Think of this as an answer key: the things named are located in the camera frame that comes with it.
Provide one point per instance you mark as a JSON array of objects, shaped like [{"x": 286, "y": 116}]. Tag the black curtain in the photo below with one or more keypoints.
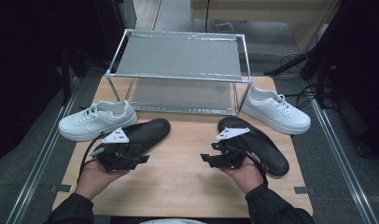
[
  {"x": 22, "y": 62},
  {"x": 358, "y": 46}
]

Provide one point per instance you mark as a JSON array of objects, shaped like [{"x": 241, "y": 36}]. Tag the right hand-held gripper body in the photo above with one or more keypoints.
[{"x": 229, "y": 155}]

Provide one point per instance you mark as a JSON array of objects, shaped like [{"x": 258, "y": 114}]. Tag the person's white clothing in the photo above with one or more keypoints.
[{"x": 172, "y": 221}]

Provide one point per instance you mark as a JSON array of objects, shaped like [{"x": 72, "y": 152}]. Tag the black stand leg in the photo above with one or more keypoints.
[{"x": 287, "y": 66}]

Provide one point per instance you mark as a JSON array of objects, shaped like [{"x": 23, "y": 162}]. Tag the grey table bracket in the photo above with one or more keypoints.
[
  {"x": 304, "y": 190},
  {"x": 62, "y": 188}
]

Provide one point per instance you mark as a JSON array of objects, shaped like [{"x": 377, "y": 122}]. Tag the person's right hand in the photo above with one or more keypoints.
[{"x": 245, "y": 177}]

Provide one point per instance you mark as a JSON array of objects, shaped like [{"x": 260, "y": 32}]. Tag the small red and black object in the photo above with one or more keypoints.
[{"x": 224, "y": 27}]

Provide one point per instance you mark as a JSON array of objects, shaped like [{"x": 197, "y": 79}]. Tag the black slipper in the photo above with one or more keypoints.
[
  {"x": 267, "y": 151},
  {"x": 151, "y": 130}
]

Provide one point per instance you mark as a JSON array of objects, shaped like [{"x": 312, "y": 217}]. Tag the metal frame shoe rack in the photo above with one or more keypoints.
[{"x": 178, "y": 56}]

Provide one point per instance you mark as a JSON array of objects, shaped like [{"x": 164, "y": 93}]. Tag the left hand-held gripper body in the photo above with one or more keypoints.
[{"x": 116, "y": 157}]

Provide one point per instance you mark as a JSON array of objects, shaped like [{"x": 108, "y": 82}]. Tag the person's left hand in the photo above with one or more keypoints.
[{"x": 92, "y": 180}]

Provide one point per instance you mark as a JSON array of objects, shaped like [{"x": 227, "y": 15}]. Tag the black upright stand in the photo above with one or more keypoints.
[{"x": 65, "y": 84}]

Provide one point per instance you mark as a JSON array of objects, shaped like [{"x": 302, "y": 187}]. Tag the beige wooden cabinet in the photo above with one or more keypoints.
[{"x": 256, "y": 9}]

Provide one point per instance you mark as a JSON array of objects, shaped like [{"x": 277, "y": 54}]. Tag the metal floor rail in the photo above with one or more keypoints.
[
  {"x": 38, "y": 161},
  {"x": 343, "y": 161}
]

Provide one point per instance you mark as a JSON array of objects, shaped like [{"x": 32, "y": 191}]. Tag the white lace-up sneaker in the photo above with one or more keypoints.
[
  {"x": 94, "y": 122},
  {"x": 273, "y": 113}
]

